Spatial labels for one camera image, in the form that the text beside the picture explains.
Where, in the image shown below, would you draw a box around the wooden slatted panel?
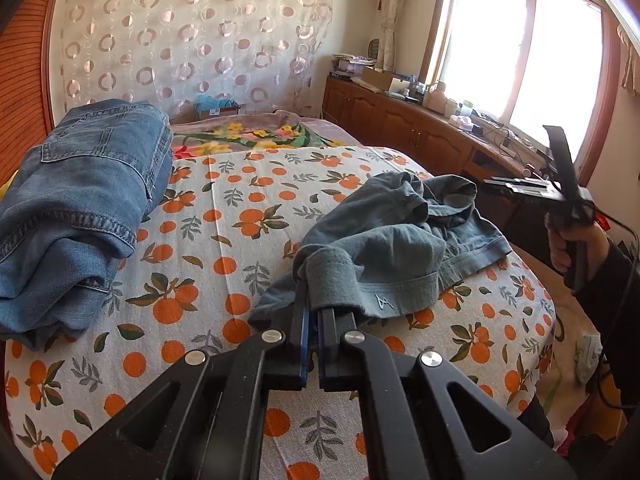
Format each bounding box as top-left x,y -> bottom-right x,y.
0,0 -> 69,183

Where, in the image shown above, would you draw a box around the wooden cabinet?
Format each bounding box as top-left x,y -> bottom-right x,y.
322,75 -> 571,261

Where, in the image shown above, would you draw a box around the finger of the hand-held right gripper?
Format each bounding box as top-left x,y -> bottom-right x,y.
482,176 -> 557,202

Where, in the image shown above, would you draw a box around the blue bag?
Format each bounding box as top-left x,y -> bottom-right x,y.
194,92 -> 246,121

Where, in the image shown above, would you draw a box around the orange fruit print bedsheet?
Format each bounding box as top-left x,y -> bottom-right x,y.
0,144 -> 558,480

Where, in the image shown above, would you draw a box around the grey-green pants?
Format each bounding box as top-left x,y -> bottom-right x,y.
247,170 -> 512,332

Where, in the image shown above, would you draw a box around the pile of papers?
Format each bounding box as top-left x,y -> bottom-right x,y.
330,52 -> 379,79

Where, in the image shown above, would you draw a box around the cardboard box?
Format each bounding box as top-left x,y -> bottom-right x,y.
360,66 -> 397,93

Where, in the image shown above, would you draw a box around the blue denim jeans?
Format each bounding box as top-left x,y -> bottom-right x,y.
0,99 -> 175,352

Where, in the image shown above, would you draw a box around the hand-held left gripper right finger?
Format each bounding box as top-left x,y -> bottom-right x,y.
316,308 -> 594,480

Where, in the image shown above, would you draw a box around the floral blanket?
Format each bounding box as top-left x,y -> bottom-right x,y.
167,109 -> 362,162

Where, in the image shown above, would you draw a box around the person's right hand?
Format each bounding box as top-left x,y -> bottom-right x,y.
546,219 -> 609,282

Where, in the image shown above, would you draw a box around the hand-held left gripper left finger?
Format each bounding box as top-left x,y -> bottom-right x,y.
50,279 -> 311,480

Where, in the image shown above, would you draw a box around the person's right forearm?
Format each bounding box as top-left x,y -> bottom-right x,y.
575,237 -> 640,413

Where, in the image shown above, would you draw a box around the window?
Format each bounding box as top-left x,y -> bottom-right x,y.
424,0 -> 617,173

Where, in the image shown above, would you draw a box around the sheer circle pattern curtain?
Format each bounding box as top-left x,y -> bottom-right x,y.
59,0 -> 334,126

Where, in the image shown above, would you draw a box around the beige window curtain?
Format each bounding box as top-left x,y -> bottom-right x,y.
617,24 -> 640,97
376,0 -> 414,69

